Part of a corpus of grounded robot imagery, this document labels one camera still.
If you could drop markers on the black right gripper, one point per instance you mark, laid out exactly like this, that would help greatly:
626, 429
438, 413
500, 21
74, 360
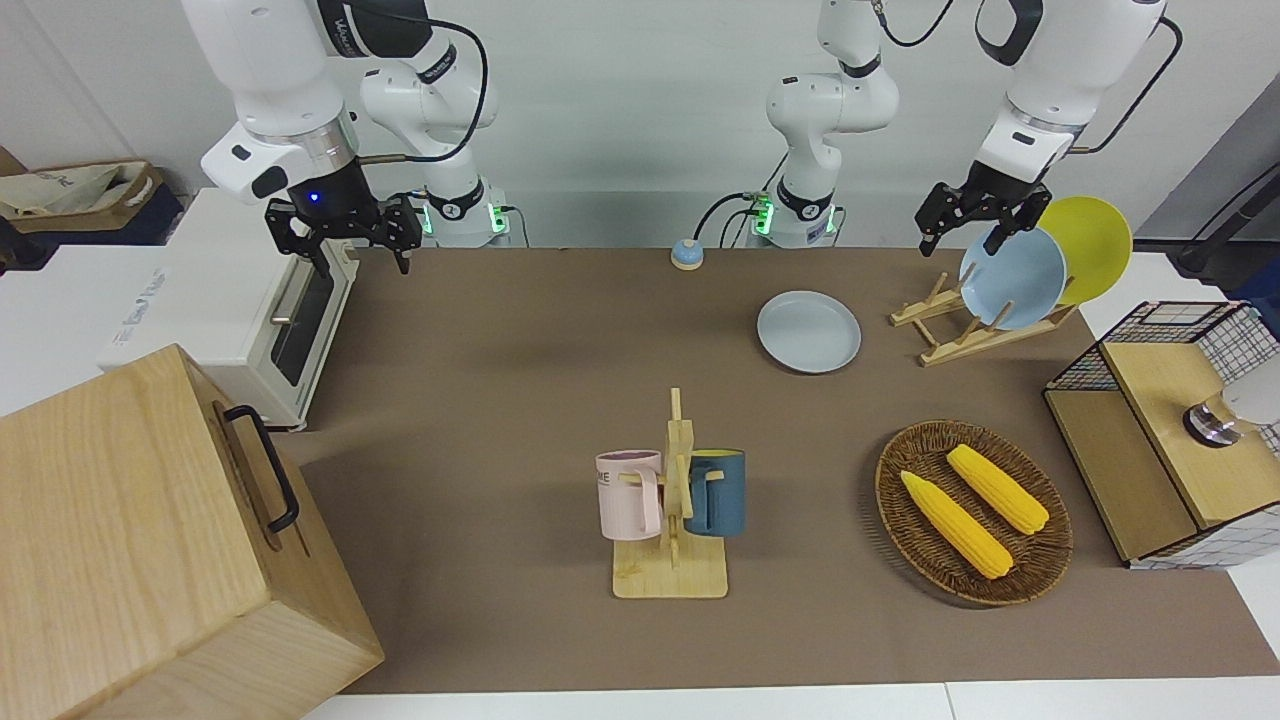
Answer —
335, 200

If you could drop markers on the yellow corn cob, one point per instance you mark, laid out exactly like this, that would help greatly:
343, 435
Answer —
1000, 490
955, 525

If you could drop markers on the wooden plate rack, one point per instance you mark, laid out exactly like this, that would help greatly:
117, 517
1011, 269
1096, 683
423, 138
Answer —
960, 345

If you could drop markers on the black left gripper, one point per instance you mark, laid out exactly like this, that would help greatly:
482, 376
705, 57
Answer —
1005, 195

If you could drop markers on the dark blue mug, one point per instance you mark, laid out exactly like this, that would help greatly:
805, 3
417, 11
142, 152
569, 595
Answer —
725, 495

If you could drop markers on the brown wicker basket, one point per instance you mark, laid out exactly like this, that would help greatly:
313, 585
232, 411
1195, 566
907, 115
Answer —
905, 540

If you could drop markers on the white toaster oven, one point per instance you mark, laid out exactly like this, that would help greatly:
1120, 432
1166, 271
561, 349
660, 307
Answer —
200, 290

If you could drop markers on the light blue plate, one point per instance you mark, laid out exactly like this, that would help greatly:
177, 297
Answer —
1020, 285

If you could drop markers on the wooden drawer box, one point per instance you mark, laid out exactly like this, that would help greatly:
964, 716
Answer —
130, 540

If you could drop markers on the wooden mug tree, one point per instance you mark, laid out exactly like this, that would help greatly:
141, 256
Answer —
670, 575

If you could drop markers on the pink mug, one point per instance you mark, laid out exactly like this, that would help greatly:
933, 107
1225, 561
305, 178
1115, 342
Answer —
625, 500

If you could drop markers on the gray round plate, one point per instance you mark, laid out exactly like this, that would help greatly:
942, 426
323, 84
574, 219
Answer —
808, 332

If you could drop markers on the yellow plate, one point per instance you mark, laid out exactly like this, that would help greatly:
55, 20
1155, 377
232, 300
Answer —
1095, 240

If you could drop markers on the cardboard box with bag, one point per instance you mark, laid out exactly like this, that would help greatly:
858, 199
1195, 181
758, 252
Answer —
70, 195

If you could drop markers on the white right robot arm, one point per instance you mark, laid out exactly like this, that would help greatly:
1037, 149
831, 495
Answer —
270, 70

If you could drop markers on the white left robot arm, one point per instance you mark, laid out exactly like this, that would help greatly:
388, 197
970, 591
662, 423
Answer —
1060, 60

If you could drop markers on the black pole stand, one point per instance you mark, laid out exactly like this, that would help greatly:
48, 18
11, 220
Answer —
1230, 230

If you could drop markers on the brown table mat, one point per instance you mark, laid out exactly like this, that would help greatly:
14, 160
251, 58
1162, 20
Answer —
500, 400

